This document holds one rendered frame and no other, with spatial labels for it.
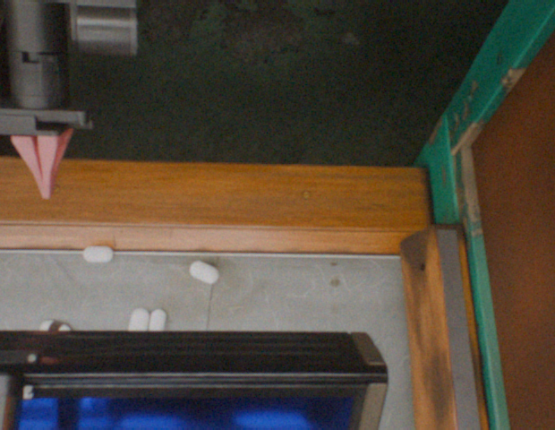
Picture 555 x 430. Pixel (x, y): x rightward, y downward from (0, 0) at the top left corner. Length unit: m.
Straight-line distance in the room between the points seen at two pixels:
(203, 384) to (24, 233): 0.48
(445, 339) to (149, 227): 0.37
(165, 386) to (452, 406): 0.37
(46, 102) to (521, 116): 0.47
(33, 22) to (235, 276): 0.37
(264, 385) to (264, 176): 0.47
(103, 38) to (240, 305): 0.35
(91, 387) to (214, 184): 0.46
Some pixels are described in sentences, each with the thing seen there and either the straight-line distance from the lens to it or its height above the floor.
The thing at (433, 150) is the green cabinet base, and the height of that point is 0.78.
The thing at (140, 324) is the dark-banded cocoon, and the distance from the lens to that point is 0.81.
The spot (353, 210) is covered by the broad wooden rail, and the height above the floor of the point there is 0.76.
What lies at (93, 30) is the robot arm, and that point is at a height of 0.98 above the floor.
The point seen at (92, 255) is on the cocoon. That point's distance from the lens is 0.84.
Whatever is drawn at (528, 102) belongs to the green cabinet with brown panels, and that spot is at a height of 1.02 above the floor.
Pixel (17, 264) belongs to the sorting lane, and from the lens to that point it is 0.88.
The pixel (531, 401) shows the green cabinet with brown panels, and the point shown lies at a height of 0.93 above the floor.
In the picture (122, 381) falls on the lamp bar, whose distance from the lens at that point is 0.44.
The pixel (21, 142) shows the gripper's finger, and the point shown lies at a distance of 0.73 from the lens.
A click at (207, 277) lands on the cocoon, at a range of 0.82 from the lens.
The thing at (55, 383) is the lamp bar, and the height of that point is 1.11.
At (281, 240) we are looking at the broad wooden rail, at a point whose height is 0.75.
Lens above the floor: 1.54
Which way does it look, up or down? 67 degrees down
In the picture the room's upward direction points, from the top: 12 degrees clockwise
